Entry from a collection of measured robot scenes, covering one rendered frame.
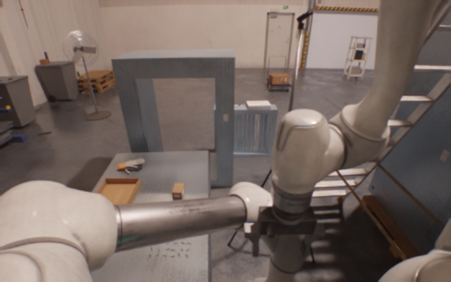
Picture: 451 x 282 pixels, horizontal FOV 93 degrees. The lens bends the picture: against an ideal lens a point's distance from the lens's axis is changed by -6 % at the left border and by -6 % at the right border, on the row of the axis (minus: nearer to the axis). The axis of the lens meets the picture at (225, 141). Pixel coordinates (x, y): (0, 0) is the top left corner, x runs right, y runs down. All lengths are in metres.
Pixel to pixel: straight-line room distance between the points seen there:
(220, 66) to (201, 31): 7.84
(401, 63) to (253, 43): 9.81
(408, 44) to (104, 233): 0.55
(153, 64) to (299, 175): 2.09
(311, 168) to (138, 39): 10.39
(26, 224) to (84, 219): 0.08
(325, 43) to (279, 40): 2.05
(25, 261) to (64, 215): 0.15
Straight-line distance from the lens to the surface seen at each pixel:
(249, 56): 10.20
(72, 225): 0.46
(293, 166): 0.43
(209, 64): 2.29
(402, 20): 0.35
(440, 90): 1.87
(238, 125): 3.35
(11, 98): 5.81
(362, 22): 11.68
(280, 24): 10.28
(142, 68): 2.42
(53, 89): 7.45
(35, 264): 0.33
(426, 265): 0.34
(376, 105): 0.49
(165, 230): 0.56
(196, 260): 1.49
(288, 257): 0.75
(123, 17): 10.81
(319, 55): 11.08
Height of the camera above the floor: 1.89
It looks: 28 degrees down
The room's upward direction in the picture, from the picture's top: straight up
